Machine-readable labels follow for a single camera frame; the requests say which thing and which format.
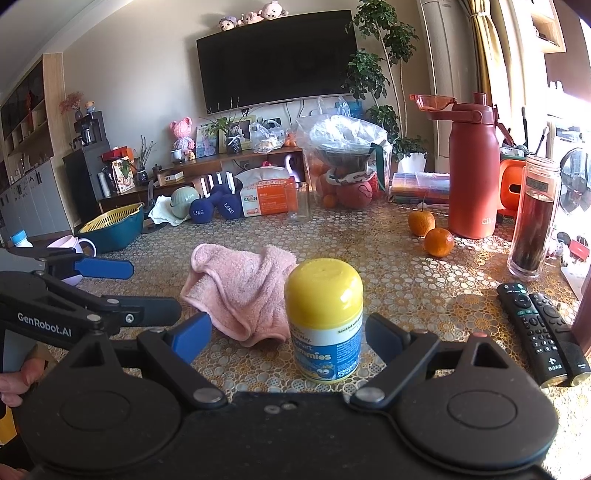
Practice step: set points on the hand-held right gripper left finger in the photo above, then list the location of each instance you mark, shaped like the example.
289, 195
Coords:
191, 337

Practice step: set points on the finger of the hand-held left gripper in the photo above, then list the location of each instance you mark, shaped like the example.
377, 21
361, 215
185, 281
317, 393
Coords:
147, 310
101, 268

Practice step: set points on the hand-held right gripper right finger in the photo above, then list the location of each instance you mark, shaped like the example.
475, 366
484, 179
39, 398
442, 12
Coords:
384, 339

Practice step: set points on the pink fluffy towel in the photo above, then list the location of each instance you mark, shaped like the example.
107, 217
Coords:
240, 286

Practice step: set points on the yellow-lid gummy bottle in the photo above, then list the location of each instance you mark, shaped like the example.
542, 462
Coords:
323, 300

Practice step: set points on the person's left hand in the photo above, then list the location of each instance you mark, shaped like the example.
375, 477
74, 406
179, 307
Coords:
21, 374

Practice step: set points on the teal basin with yellow colander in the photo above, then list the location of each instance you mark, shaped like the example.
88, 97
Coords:
113, 228

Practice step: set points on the blue-cap bottle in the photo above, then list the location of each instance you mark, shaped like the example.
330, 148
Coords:
21, 239

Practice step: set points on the white cloth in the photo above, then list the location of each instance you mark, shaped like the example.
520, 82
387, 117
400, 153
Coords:
161, 213

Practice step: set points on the black water dispenser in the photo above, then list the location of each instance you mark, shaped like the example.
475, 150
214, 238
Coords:
85, 161

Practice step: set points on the stemless orange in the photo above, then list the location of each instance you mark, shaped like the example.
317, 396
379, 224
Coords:
439, 242

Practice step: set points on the blue dumbbell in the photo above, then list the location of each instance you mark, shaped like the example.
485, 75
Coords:
229, 205
203, 210

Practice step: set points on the orange with stem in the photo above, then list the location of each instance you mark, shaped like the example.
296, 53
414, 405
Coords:
421, 224

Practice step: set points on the tall shelf cabinet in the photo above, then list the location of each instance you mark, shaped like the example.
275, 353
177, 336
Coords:
27, 152

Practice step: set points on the black remote with round pad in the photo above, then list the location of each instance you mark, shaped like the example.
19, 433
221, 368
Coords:
531, 332

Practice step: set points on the brown basketball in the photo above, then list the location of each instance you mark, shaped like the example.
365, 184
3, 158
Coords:
354, 194

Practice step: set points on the pink bear figure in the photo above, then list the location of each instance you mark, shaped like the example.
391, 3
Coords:
182, 136

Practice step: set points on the stack of colourful storage boxes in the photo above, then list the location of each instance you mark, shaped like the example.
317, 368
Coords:
420, 187

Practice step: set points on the clear drinking glass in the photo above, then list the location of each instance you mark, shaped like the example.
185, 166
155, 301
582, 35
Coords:
300, 203

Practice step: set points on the orange tissue pack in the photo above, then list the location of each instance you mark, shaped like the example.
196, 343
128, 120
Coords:
272, 196

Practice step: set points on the black slim remote control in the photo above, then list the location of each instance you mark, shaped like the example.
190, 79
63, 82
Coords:
561, 337

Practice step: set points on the red water bottle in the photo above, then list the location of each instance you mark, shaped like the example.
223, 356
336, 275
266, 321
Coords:
473, 184

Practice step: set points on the wooden television cabinet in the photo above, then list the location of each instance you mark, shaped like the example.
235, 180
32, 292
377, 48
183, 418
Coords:
258, 159

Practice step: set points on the small potted plant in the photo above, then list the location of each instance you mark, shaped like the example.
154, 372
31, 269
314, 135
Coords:
231, 131

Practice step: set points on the glass of dark drink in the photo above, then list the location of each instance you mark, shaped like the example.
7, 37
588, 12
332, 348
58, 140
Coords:
533, 221

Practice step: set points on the orange case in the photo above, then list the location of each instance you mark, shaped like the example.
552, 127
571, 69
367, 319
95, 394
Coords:
511, 189

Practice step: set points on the clear container with plastic bag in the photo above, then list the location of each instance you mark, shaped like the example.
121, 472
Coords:
341, 138

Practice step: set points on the plastic bag of food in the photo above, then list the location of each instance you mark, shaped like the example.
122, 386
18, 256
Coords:
267, 137

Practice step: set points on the blue and clear plastic bags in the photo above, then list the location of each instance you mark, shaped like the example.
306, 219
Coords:
339, 108

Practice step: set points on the electric fan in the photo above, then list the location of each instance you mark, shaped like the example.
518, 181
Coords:
576, 180

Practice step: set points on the tall potted tree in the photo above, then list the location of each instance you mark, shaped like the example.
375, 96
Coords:
376, 78

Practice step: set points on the black flat television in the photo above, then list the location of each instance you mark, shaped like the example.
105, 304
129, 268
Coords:
277, 60

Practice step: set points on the purple-haired plush toy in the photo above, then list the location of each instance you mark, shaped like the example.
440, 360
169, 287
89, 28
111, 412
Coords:
227, 24

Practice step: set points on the white standing air conditioner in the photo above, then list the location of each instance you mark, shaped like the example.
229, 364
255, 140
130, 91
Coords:
445, 69

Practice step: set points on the small pink plush toy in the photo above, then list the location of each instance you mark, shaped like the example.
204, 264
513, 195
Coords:
250, 18

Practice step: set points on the yellow curtain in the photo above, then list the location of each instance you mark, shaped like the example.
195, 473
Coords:
480, 46

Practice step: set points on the large pink plush toy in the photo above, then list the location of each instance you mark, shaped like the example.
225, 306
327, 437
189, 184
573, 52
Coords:
273, 10

